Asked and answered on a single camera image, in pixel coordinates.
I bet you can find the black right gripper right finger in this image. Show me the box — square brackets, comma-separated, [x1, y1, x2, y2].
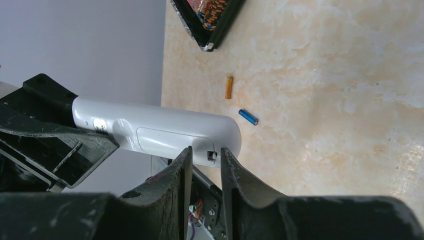
[220, 148, 424, 240]

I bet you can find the black poker chip case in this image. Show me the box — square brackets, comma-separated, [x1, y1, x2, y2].
[170, 0, 245, 52]

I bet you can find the blue AAA battery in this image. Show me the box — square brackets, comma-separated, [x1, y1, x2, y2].
[238, 109, 259, 126]

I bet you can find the orange AAA battery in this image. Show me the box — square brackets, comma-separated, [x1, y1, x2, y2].
[225, 76, 234, 100]

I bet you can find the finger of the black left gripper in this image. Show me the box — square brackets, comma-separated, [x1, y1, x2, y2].
[22, 73, 78, 128]
[0, 99, 119, 192]

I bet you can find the white remote control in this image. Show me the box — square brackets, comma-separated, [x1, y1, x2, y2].
[72, 96, 242, 168]

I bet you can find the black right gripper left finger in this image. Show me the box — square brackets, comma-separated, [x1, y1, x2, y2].
[0, 147, 193, 240]

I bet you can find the orange black chip row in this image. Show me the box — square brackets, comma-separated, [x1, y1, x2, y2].
[193, 0, 229, 32]

